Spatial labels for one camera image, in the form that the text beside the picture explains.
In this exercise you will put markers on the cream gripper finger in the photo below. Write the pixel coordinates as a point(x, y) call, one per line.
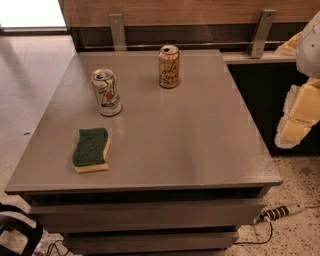
point(301, 112)
point(289, 47)

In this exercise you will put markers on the orange LaCroix can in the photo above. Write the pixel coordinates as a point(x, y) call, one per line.
point(169, 56)

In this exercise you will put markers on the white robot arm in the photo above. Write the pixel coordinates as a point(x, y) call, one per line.
point(308, 50)

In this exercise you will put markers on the white green 7up can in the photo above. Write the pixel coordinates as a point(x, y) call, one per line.
point(104, 84)

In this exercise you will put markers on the green yellow sponge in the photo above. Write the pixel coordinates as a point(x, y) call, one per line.
point(91, 150)

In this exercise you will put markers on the white power strip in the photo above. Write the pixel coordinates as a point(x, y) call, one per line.
point(278, 212)

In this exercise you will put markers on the grey drawer cabinet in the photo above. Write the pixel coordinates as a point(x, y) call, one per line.
point(186, 166)

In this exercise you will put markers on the black chair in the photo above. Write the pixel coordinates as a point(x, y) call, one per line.
point(32, 234)

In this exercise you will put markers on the right metal bracket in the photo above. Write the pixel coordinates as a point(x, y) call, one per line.
point(256, 47)

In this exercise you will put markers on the metal bracket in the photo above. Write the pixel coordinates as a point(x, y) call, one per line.
point(117, 32)
point(256, 47)

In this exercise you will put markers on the left metal bracket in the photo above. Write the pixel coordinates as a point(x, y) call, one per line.
point(117, 32)

